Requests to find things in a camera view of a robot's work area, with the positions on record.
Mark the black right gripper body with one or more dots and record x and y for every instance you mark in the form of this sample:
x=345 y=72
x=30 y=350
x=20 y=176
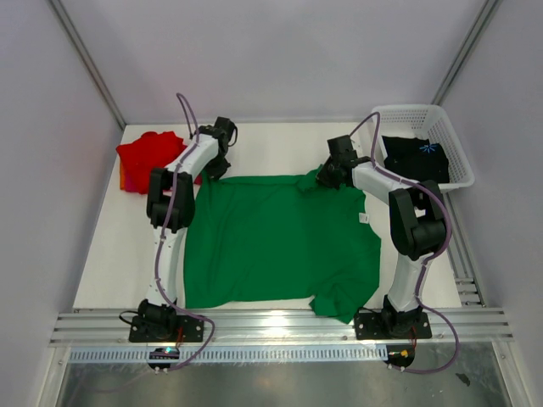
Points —
x=327 y=173

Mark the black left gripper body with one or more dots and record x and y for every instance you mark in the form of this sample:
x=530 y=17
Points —
x=217 y=165

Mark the green t shirt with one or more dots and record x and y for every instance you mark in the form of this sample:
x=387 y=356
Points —
x=271 y=238

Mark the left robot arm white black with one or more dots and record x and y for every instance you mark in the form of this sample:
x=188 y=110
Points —
x=171 y=208

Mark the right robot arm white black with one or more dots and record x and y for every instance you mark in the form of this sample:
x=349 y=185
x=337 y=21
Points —
x=417 y=223

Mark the red folded t shirt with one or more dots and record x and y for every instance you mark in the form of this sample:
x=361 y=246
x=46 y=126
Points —
x=154 y=138

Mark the black t shirt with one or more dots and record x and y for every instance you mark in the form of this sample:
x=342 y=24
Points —
x=416 y=159

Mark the white plastic basket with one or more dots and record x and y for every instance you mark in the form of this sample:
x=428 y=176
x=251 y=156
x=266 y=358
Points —
x=426 y=121

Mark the orange folded t shirt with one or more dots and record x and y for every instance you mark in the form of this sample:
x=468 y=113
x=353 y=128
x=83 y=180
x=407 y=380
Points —
x=122 y=177

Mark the right black controller board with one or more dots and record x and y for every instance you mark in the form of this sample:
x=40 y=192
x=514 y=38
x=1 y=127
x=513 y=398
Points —
x=399 y=357

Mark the black controller board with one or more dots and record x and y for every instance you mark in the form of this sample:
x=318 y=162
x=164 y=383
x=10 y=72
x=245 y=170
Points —
x=399 y=357
x=163 y=358

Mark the left black controller board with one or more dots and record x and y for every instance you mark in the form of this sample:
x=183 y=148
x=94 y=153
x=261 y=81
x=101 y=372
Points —
x=163 y=358

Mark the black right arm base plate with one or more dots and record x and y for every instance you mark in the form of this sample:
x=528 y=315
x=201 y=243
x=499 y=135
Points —
x=389 y=324

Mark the grey slotted cable duct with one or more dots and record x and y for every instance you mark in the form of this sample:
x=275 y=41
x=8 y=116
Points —
x=234 y=354

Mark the aluminium mounting rail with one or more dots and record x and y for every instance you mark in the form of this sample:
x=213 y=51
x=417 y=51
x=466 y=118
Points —
x=244 y=327

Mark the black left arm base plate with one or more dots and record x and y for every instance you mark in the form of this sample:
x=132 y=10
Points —
x=181 y=329

